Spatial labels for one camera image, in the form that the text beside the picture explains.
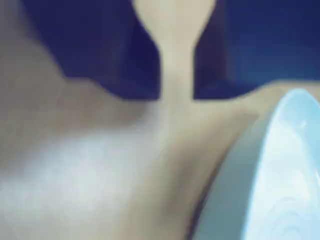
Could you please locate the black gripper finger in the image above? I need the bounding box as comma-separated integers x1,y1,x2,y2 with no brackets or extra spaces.
191,0,320,101
18,0,161,101

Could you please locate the teal round plate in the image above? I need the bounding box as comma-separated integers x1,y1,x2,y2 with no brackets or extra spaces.
192,88,320,240

